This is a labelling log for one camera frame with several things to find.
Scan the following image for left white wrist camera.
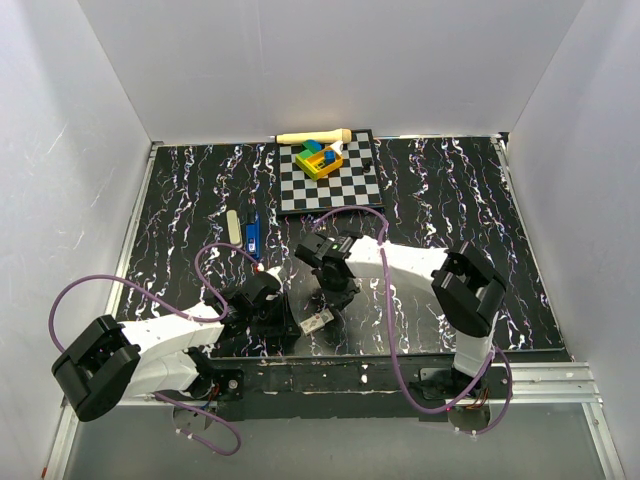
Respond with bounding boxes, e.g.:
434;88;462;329
256;264;284;291

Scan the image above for black white checkerboard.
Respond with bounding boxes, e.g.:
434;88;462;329
276;129;384;215

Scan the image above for blue block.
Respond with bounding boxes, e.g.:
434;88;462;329
324;150;336;164

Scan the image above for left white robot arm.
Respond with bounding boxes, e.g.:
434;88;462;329
52;267;300;422

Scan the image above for blue stapler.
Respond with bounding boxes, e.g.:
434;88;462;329
245;211;261;260

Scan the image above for cream toy microphone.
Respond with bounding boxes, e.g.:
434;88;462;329
275;128;352;145

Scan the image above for staple box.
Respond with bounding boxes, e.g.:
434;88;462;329
299;309;334;336

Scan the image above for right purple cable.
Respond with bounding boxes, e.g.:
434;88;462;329
312;205;514;435

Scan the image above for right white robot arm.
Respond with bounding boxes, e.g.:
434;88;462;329
295;233;506;398

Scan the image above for grey beige stapler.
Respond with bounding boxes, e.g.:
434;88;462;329
226;209;243;247

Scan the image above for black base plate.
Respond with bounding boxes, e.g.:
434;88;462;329
199;354;507;422

